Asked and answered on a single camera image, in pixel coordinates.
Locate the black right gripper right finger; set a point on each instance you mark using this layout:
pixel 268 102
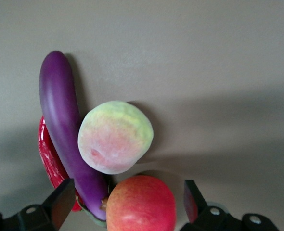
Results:
pixel 195 207

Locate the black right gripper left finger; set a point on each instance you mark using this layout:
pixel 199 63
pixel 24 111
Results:
pixel 60 204

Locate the green pink peach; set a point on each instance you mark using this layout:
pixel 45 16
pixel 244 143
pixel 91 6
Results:
pixel 115 137

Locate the red chili pepper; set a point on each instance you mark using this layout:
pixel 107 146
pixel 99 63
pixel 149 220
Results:
pixel 48 156

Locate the large table cover cloth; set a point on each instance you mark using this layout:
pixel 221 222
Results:
pixel 180 60

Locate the long purple eggplant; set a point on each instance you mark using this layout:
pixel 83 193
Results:
pixel 60 115

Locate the red apple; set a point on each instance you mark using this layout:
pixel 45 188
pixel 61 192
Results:
pixel 142 204

